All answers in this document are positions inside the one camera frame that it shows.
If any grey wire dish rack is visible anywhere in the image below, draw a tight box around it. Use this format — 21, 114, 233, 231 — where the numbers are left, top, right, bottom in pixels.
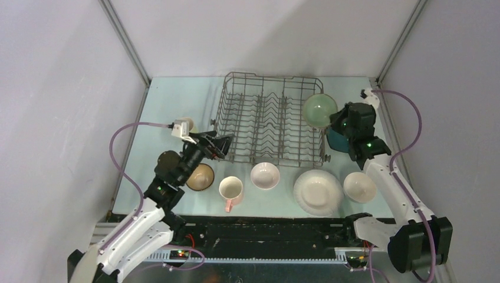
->
210, 71, 331, 168

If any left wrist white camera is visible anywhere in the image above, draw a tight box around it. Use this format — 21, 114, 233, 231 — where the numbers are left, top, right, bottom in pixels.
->
172, 119, 198, 144

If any right controller board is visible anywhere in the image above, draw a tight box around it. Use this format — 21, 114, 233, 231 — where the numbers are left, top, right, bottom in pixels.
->
346, 255, 369, 269

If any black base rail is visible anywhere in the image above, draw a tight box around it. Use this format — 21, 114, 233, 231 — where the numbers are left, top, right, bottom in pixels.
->
172, 213, 367, 261

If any white scalloped plate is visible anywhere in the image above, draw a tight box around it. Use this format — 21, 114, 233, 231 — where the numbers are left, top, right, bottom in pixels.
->
293, 169, 344, 217

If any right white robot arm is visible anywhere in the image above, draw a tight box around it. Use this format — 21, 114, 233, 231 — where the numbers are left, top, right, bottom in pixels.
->
330, 102, 453, 275

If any pale green ceramic bowl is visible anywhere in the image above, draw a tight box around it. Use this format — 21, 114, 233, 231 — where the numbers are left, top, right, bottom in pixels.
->
302, 93, 338, 129

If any controller board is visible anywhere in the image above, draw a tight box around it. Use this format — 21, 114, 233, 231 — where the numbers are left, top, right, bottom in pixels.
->
169, 249, 190, 261
346, 255, 369, 269

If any yellow green mug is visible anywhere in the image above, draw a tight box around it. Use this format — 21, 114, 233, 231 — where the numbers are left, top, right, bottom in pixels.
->
181, 117, 199, 133

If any pink mug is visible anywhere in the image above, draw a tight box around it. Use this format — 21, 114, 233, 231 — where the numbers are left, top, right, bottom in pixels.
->
219, 176, 244, 213

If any teal square plate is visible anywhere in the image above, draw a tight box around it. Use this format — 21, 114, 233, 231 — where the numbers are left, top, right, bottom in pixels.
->
325, 127, 349, 153

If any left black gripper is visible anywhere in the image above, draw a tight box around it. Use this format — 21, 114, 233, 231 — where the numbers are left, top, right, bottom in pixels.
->
177, 130, 234, 186

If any brown rimmed tan bowl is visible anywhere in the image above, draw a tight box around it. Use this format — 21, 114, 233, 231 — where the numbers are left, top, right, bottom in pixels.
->
186, 163, 215, 191

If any wrist white camera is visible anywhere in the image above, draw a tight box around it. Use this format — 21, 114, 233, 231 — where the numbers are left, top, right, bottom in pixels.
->
360, 88, 380, 110
172, 119, 198, 144

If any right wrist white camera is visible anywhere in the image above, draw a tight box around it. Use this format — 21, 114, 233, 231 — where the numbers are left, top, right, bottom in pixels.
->
360, 88, 380, 110

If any pink white bowl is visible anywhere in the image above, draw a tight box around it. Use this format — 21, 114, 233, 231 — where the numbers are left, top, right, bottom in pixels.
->
250, 162, 281, 190

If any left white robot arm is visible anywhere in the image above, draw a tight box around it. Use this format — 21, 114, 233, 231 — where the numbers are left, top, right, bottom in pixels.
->
67, 131, 235, 282

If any left controller board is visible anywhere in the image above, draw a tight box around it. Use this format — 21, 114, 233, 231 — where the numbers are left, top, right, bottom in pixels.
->
169, 249, 190, 261

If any white ceramic bowl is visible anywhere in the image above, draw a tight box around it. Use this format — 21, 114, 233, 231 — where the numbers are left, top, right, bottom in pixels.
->
343, 172, 377, 203

